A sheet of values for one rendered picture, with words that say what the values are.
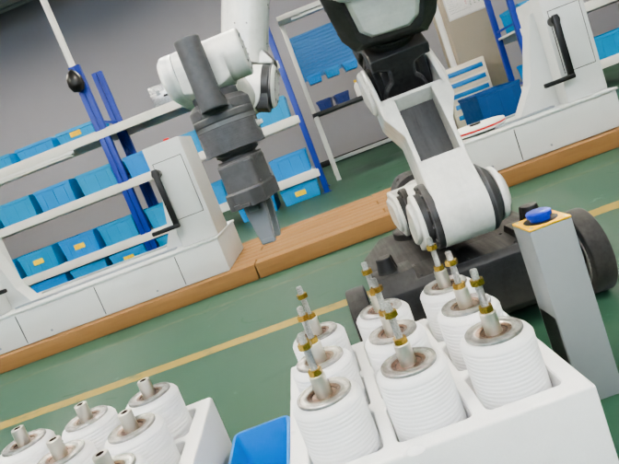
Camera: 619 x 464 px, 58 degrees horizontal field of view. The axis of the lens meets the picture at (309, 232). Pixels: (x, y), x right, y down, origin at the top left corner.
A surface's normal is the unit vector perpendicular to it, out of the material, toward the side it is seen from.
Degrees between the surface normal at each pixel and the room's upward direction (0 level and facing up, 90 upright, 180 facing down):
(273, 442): 88
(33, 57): 90
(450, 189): 54
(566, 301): 90
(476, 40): 90
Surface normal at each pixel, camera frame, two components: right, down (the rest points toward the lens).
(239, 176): -0.15, 0.22
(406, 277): -0.25, -0.53
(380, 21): 0.08, 0.74
